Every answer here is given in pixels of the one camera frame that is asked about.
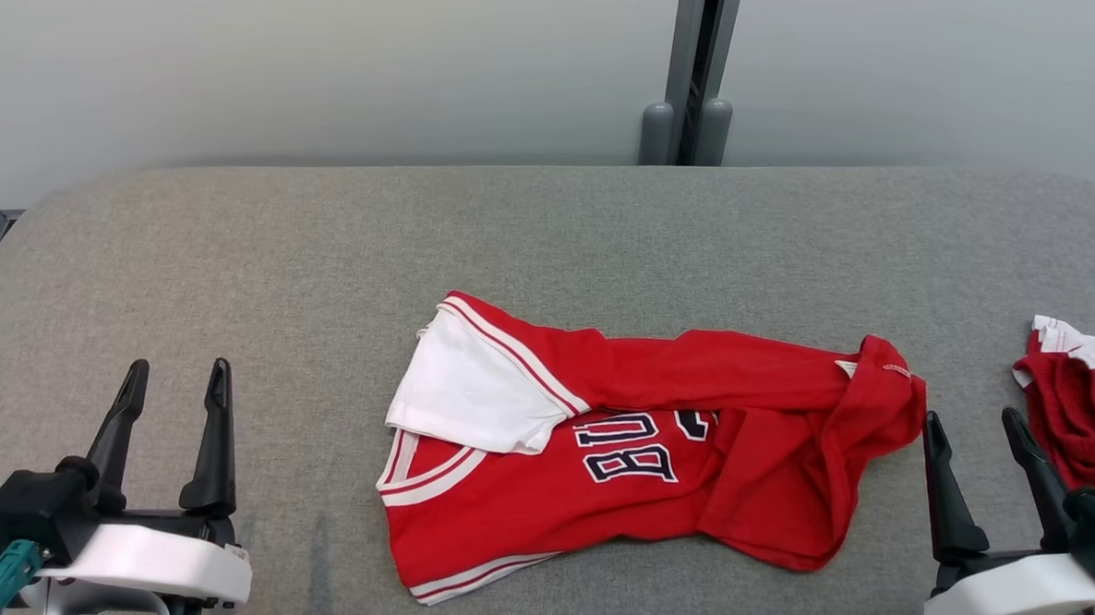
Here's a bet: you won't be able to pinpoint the teal cable connector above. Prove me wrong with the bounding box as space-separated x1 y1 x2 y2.
0 538 44 615

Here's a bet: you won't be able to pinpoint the grey metal partition post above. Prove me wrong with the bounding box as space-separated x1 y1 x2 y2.
639 0 745 170

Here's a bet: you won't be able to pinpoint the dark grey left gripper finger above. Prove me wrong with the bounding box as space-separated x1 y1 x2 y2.
84 356 151 514
177 356 244 520

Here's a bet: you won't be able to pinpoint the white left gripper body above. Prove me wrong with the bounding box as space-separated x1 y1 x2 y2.
30 502 256 615

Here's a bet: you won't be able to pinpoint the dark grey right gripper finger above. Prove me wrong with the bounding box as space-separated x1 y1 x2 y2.
995 406 1085 553
917 410 996 566

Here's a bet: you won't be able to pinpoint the red shorts with white stripe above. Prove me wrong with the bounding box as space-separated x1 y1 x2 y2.
1007 314 1095 495

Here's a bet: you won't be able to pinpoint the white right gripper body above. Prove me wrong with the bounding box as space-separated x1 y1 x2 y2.
922 541 1095 615

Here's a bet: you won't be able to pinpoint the red jersey with white sleeves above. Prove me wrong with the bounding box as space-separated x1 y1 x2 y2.
370 287 933 615

